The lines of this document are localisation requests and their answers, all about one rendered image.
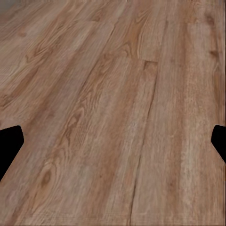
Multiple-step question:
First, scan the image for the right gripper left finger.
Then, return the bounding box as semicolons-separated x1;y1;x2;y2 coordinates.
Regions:
0;125;24;181

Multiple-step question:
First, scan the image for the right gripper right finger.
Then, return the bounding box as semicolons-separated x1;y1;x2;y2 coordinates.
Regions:
211;125;226;163

